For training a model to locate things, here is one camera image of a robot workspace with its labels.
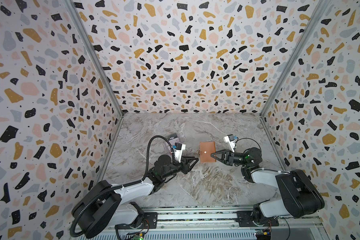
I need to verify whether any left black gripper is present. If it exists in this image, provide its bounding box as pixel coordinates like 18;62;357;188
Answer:
162;155;200;181

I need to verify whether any brown leather card holder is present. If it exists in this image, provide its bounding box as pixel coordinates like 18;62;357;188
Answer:
199;142;216;163

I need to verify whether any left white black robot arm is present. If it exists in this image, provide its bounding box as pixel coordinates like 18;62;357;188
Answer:
70;155;199;239

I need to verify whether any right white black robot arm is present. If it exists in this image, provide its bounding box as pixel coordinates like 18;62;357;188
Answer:
211;148;325;226

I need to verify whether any clear plastic card box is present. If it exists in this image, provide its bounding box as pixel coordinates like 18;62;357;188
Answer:
164;134;181;152

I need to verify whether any white ventilation grille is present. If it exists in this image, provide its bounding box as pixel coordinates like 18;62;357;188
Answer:
91;229;257;240

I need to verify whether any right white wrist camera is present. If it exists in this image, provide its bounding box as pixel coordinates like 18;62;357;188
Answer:
224;134;238;153

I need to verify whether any right thin black cable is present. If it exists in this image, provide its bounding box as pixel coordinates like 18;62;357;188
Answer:
236;137;262;151

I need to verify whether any aluminium mounting rail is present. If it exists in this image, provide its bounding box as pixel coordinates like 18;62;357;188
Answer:
142;205;324;231

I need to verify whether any black corrugated cable conduit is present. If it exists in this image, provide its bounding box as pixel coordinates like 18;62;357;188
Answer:
69;135;173;238

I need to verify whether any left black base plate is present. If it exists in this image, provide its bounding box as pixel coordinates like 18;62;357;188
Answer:
129;212;158;229

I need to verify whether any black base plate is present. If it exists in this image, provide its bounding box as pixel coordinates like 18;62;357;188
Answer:
236;210;279;227
129;212;158;229

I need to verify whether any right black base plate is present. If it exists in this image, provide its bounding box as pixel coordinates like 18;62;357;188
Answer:
236;210;279;227

